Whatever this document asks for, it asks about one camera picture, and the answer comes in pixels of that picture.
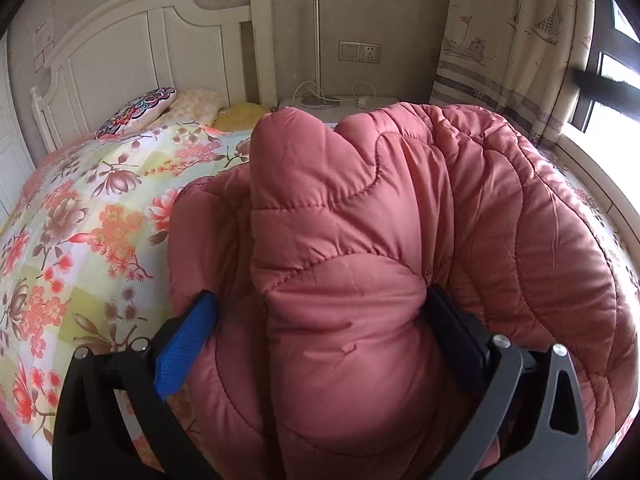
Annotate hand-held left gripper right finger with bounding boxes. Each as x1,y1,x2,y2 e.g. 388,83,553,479
425,286,590,480

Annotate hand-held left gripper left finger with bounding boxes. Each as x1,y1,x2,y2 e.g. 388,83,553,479
52,290,219,480

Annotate pink quilted jacket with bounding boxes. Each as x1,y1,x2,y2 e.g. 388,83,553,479
167,102,640,480

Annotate floral bed sheet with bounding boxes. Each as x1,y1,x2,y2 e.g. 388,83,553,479
0,121,640,476

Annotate yellow floral pillow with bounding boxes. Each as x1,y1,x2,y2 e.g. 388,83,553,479
212,103,273,132

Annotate cream plush pillow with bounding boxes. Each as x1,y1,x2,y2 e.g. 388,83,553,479
157,89,227,128

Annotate patterned red blue pillow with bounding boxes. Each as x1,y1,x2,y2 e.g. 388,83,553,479
94,87,177,141

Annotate white nightstand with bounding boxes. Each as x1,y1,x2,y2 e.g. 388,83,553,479
278,95,401,123

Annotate white wooden headboard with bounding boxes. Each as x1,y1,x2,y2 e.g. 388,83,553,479
30,0,279,153

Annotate beige sailboat print curtain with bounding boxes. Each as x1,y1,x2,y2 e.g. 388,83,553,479
429,0,596,148

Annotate silver lamp pole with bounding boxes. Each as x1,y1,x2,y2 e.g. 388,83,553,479
310,0,323,106

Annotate wall socket panel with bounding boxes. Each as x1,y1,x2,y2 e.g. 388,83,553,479
338,40,382,65

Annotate window frame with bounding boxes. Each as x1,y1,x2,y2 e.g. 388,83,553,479
567,0,640,133

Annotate wall paper notice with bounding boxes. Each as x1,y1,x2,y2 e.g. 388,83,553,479
31,15,57,73

